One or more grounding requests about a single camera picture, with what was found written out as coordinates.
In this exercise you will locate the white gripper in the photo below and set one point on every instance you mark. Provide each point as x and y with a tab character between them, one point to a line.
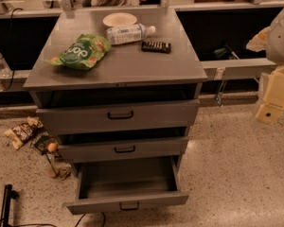
281	37

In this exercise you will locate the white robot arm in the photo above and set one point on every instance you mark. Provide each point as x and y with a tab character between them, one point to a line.
271	40

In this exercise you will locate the grey middle drawer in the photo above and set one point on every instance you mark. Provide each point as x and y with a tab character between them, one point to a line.
118	150

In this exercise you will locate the grey drawer cabinet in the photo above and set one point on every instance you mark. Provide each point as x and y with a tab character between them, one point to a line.
125	75

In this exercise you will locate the grey open bottom drawer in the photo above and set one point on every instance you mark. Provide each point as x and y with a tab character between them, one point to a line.
127	185

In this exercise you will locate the grey top drawer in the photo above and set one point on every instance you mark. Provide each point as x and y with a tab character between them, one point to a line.
119	117

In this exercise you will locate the clear plastic water bottle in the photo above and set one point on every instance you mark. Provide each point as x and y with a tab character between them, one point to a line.
129	34

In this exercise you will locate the white paper plate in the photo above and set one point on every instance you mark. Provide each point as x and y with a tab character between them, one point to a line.
119	19

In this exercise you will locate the green chip bag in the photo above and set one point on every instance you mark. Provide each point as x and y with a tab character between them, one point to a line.
83	54

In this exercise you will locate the orange ball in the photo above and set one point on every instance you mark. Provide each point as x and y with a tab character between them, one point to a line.
52	147

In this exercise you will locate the dark snack bag on floor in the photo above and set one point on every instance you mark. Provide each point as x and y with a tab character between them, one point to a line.
41	140

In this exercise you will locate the brown snack bag on floor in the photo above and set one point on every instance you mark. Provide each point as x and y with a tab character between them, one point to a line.
22	133

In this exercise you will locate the plastic bottle at left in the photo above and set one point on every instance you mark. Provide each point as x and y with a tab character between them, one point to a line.
4	68

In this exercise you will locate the black stand on floor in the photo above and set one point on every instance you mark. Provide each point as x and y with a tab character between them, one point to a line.
9	195

